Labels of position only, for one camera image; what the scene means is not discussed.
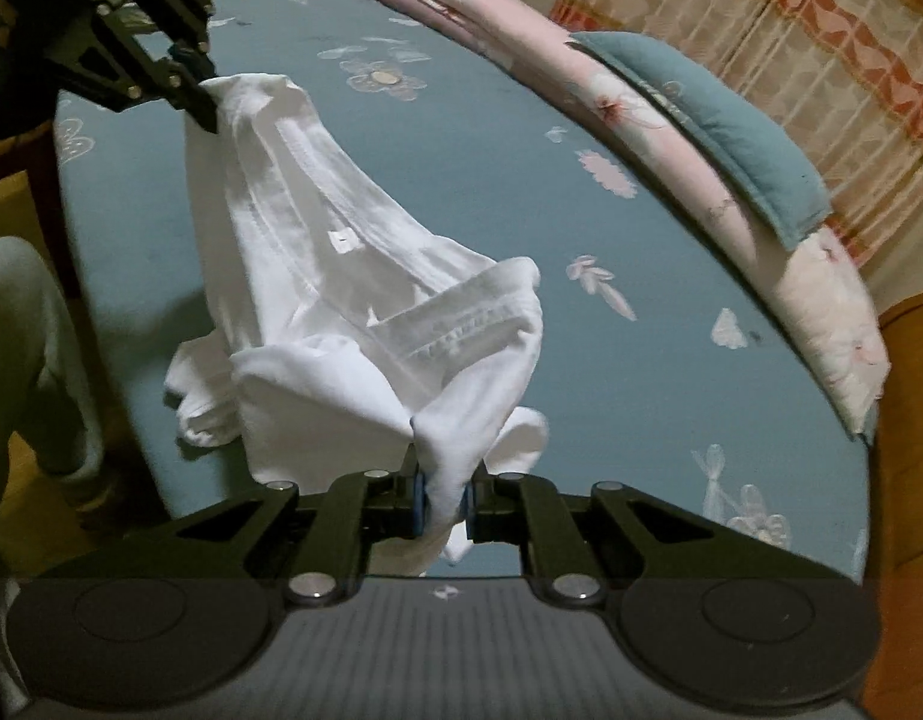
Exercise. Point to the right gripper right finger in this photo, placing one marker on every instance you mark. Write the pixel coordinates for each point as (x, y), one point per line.
(720, 618)

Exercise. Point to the wooden headboard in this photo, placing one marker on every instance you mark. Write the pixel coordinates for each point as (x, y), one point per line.
(894, 688)

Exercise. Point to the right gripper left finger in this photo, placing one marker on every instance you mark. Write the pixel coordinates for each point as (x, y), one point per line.
(169, 614)

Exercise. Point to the teal floral bed sheet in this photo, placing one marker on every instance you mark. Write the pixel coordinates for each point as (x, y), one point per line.
(660, 364)

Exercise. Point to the teal pillow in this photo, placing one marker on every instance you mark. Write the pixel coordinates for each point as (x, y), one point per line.
(770, 171)

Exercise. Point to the white long-sleeve shirt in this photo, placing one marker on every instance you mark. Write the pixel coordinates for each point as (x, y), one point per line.
(345, 335)

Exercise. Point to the person's grey trouser leg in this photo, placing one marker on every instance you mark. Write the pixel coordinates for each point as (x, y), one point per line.
(45, 396)

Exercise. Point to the patterned curtain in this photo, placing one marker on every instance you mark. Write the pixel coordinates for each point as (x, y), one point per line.
(845, 80)

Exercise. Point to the pink floral folded quilt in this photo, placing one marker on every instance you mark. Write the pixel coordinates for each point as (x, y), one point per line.
(693, 187)

